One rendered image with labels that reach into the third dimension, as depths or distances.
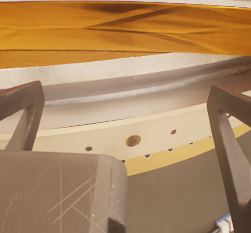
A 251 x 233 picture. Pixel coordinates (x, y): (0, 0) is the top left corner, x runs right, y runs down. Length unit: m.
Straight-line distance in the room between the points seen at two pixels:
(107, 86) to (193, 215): 0.24
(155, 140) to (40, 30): 0.15
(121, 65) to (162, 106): 0.05
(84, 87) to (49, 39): 0.06
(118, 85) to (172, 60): 0.06
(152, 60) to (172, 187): 0.18
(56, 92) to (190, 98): 0.14
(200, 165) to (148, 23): 0.21
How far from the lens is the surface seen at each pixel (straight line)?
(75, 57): 0.21
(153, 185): 0.31
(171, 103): 0.22
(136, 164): 0.28
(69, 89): 0.23
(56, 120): 0.20
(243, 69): 0.34
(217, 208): 0.40
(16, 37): 0.24
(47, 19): 0.22
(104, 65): 0.21
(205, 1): 0.22
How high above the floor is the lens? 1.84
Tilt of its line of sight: 37 degrees down
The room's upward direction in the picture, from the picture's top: 1 degrees clockwise
